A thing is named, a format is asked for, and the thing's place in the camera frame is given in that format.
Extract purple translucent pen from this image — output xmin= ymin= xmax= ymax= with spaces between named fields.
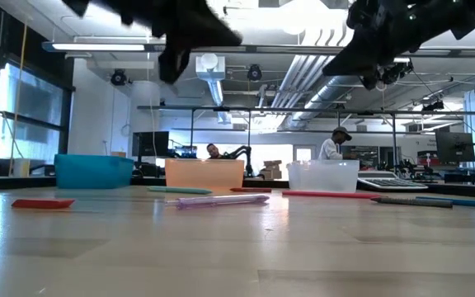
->
xmin=165 ymin=193 xmax=270 ymax=210

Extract yellow hanging rope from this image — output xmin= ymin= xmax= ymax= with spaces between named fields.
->
xmin=0 ymin=0 xmax=28 ymax=175

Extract pink pencil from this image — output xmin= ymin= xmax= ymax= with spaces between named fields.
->
xmin=281 ymin=190 xmax=383 ymax=200

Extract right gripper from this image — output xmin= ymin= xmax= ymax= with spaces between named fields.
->
xmin=322 ymin=0 xmax=432 ymax=78

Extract long ceiling light beam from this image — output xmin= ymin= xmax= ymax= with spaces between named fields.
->
xmin=41 ymin=35 xmax=453 ymax=57

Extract person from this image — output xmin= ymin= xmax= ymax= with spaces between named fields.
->
xmin=205 ymin=143 xmax=227 ymax=160
xmin=317 ymin=126 xmax=359 ymax=161

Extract clear plastic bin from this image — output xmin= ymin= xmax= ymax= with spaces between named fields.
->
xmin=286 ymin=159 xmax=360 ymax=194

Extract black ceiling spotlights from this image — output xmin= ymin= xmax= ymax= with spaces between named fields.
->
xmin=379 ymin=61 xmax=415 ymax=87

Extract teal plastic bin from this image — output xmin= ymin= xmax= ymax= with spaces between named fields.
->
xmin=54 ymin=153 xmax=135 ymax=191

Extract white calculator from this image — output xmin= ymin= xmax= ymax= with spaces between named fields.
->
xmin=356 ymin=170 xmax=429 ymax=191

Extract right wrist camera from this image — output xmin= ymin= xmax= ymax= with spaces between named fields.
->
xmin=360 ymin=65 xmax=383 ymax=91

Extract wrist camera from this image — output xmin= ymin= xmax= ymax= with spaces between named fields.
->
xmin=360 ymin=65 xmax=383 ymax=91
xmin=158 ymin=45 xmax=192 ymax=86

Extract orange translucent plastic bin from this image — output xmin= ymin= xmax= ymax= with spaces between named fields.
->
xmin=163 ymin=158 xmax=246 ymax=191

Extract red eraser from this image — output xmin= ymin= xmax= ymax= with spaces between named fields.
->
xmin=11 ymin=199 xmax=76 ymax=210

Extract teal green marker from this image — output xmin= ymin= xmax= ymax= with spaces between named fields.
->
xmin=146 ymin=186 xmax=213 ymax=196

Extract yellow box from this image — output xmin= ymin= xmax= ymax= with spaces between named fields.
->
xmin=12 ymin=158 xmax=31 ymax=178

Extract white ceiling air unit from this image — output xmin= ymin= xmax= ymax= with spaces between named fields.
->
xmin=195 ymin=53 xmax=226 ymax=82

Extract black table edge rail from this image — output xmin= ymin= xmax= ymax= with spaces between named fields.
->
xmin=0 ymin=176 xmax=475 ymax=200

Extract red marker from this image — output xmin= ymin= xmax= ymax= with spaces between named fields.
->
xmin=229 ymin=187 xmax=273 ymax=194

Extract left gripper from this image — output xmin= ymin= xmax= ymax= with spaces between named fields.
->
xmin=129 ymin=0 xmax=242 ymax=50

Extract black monitor on arm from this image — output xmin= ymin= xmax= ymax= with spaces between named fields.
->
xmin=435 ymin=130 xmax=475 ymax=164

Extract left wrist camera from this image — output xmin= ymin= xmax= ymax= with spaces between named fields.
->
xmin=158 ymin=45 xmax=192 ymax=86

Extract black monitor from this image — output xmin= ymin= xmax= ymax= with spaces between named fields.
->
xmin=132 ymin=130 xmax=170 ymax=158

